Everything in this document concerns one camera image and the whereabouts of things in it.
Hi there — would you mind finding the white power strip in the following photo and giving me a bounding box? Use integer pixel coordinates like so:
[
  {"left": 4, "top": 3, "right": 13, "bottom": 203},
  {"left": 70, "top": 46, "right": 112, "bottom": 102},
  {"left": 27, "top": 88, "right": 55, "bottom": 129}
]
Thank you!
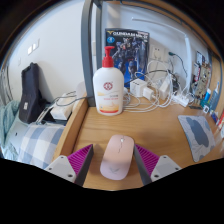
[{"left": 171, "top": 94, "right": 191, "bottom": 108}]

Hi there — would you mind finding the white wall power outlet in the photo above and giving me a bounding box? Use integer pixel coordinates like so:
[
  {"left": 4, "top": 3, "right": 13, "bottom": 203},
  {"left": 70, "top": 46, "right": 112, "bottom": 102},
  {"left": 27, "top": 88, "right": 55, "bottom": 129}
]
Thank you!
[{"left": 148, "top": 44, "right": 167, "bottom": 63}]

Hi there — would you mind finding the blue checked pillow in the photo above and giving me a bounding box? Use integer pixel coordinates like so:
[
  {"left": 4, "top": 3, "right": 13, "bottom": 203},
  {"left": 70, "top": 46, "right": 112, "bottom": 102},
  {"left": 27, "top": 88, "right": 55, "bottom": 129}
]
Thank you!
[{"left": 16, "top": 122, "right": 66, "bottom": 170}]

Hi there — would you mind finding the white desk lamp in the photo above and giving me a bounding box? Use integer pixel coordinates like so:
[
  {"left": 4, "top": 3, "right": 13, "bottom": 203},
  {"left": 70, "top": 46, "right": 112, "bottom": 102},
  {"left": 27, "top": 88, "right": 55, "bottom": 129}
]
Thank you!
[{"left": 131, "top": 16, "right": 194, "bottom": 98}]

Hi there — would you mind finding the grey cloud-print mouse pad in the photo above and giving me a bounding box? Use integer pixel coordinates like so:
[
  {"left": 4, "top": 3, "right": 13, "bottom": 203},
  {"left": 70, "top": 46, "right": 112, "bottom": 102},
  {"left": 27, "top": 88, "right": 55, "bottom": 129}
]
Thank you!
[{"left": 177, "top": 114, "right": 217, "bottom": 163}]

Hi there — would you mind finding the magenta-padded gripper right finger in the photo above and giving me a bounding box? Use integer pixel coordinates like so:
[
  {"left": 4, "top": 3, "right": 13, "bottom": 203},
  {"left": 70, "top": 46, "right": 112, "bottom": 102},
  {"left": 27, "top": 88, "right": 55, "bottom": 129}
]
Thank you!
[{"left": 133, "top": 143, "right": 183, "bottom": 187}]

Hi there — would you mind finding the white wall light switch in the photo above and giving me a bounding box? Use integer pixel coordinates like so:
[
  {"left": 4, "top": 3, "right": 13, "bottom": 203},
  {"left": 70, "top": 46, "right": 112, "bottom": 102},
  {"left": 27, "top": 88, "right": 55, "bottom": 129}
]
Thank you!
[{"left": 26, "top": 39, "right": 41, "bottom": 56}]

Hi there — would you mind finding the grey metal shelf frame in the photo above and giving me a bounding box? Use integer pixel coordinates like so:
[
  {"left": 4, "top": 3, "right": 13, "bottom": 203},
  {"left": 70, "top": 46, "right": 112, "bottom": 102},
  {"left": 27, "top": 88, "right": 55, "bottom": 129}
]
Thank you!
[{"left": 80, "top": 0, "right": 101, "bottom": 108}]

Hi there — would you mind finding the teal blanket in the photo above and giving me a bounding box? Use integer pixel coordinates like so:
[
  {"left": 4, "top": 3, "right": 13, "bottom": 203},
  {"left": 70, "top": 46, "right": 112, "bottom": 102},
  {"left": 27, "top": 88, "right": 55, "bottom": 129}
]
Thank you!
[{"left": 0, "top": 99, "right": 21, "bottom": 158}]

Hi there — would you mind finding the white charger block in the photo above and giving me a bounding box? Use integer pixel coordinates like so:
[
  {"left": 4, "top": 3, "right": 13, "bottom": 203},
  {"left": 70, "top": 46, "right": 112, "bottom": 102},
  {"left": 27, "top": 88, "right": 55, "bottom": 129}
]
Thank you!
[{"left": 129, "top": 78, "right": 148, "bottom": 98}]

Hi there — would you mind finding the white red-capped pump bottle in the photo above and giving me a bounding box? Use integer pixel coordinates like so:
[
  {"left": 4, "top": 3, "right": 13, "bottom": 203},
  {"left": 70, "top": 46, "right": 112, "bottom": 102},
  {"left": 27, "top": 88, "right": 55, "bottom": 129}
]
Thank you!
[{"left": 92, "top": 45, "right": 125, "bottom": 117}]

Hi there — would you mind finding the black bag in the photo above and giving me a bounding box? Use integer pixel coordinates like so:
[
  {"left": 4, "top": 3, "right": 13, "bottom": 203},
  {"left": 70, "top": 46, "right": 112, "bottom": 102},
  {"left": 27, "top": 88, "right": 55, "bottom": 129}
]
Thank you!
[{"left": 18, "top": 62, "right": 48, "bottom": 124}]

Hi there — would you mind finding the robot model kit box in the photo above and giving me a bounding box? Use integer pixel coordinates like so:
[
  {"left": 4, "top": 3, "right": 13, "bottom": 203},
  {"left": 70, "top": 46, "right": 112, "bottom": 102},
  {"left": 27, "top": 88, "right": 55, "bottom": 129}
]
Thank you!
[{"left": 105, "top": 27, "right": 150, "bottom": 89}]

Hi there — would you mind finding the wooden tree figure model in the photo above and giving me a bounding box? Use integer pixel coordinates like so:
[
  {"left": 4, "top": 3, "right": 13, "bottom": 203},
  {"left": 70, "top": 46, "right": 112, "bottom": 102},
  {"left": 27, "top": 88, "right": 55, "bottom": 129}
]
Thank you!
[{"left": 191, "top": 61, "right": 212, "bottom": 99}]

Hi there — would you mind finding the pink computer mouse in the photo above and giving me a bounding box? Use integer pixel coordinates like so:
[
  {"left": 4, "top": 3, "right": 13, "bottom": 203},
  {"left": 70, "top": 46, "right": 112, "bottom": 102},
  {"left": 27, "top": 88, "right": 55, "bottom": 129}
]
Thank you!
[{"left": 99, "top": 134, "right": 135, "bottom": 181}]

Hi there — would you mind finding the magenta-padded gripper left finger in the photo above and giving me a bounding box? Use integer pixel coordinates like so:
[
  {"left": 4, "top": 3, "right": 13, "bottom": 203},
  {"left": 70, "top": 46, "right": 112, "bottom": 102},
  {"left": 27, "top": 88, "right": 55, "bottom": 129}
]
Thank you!
[{"left": 43, "top": 143, "right": 94, "bottom": 187}]

